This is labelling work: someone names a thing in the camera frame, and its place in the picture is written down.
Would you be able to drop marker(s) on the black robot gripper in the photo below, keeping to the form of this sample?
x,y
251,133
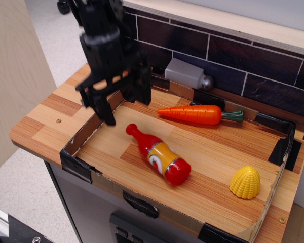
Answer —
x,y
114,65

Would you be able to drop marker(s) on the red hot sauce bottle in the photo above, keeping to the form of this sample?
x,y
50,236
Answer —
x,y
169,164

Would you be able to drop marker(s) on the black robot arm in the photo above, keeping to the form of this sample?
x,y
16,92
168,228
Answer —
x,y
102,17

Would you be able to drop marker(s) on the grey salt shaker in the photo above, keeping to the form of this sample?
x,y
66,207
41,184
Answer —
x,y
188,75

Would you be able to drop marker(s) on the orange plastic toy carrot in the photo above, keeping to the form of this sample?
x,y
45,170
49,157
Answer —
x,y
202,114

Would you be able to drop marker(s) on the black chair caster wheel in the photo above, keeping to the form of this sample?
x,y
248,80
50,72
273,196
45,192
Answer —
x,y
63,7

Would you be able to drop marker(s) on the yellow plastic corn piece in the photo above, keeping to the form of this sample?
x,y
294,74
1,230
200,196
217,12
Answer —
x,y
245,183

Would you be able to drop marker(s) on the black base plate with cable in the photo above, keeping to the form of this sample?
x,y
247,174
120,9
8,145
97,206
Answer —
x,y
13,230

